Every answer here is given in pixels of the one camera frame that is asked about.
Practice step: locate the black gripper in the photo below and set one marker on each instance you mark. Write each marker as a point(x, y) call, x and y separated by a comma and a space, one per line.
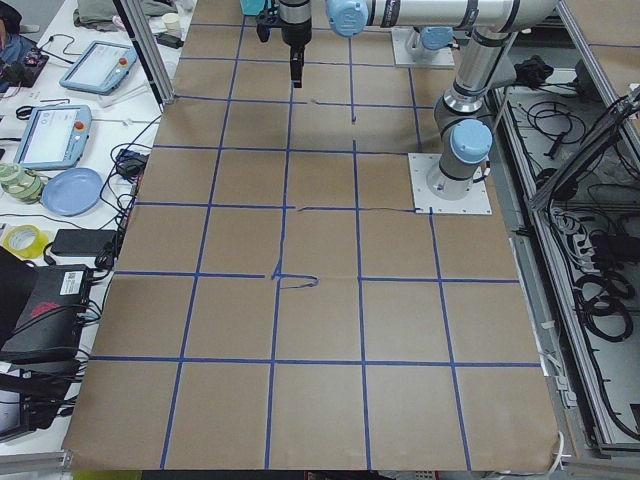
point(294, 31)

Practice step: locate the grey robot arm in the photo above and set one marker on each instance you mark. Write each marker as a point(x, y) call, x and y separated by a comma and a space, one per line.
point(491, 27)

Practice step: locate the light blue plastic bin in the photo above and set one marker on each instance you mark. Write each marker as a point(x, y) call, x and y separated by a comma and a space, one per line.
point(252, 7)

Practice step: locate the white paper cup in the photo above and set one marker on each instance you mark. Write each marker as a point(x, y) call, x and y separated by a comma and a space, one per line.
point(172, 24)

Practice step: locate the upper teach pendant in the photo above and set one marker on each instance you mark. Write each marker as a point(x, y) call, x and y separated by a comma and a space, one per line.
point(100, 69)

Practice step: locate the teach pendant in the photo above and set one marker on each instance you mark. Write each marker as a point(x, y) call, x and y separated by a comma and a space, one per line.
point(55, 137)
point(100, 69)

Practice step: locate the lower teach pendant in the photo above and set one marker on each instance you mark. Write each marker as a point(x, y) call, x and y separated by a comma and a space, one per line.
point(55, 137)

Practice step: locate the blue plastic plate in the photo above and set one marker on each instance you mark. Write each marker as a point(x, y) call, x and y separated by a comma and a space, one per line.
point(72, 192)

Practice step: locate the black power adapter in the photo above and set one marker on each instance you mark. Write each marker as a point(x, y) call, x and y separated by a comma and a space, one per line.
point(81, 242)

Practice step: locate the green tape rolls stack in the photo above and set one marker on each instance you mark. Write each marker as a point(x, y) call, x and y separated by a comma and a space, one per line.
point(24, 185)

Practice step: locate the yellow tape roll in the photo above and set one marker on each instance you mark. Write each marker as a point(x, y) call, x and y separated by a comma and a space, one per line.
point(26, 241)

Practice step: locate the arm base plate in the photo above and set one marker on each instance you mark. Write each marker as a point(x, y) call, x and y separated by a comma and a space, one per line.
point(434, 193)
point(423, 47)

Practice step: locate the aluminium frame post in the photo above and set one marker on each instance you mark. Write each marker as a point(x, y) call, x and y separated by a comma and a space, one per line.
point(139, 32)

